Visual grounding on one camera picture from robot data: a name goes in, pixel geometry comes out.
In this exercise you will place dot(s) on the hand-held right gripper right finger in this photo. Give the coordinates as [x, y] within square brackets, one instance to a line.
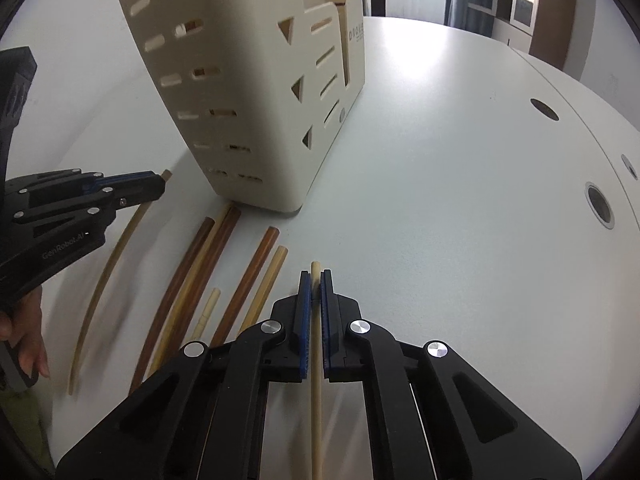
[327, 325]

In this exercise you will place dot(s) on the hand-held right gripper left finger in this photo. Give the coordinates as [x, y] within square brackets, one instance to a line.
[302, 320]

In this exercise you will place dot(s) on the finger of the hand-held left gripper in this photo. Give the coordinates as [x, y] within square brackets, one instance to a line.
[135, 176]
[142, 190]

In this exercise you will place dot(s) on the light bamboo chopstick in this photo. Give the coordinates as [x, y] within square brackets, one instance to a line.
[212, 232]
[270, 275]
[75, 372]
[316, 410]

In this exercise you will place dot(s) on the short cream chopstick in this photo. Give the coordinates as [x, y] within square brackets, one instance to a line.
[210, 305]

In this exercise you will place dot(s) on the beige slotted utensil holder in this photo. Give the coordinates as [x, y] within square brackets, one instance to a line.
[240, 85]

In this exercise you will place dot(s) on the person's left hand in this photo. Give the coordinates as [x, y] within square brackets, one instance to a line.
[27, 330]

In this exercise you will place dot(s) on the olive green trousers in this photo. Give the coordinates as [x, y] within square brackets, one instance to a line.
[25, 430]

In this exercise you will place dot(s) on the brown cabinet with glass doors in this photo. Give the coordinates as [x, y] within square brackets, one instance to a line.
[560, 20]

